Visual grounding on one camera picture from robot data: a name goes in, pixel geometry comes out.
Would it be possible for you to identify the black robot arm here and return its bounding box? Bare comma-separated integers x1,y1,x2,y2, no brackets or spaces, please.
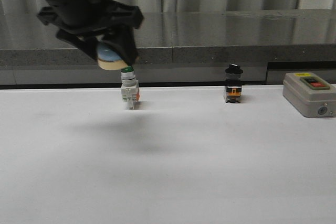
37,0,143,70

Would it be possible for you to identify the grey push button box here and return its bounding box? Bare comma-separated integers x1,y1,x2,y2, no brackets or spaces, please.
282,72,335,118

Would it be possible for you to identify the black selector knob switch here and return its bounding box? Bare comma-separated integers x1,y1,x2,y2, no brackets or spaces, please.
224,63,243,103

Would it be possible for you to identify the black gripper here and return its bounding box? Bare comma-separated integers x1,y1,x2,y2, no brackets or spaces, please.
37,0,144,66

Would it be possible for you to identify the green push button switch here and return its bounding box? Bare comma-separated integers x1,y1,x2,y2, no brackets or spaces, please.
121,66,140,110

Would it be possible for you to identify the grey stone counter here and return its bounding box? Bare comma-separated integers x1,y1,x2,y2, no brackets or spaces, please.
1,9,335,89

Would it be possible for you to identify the blue and cream call bell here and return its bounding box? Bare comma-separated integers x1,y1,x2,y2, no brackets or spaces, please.
96,42,128,71

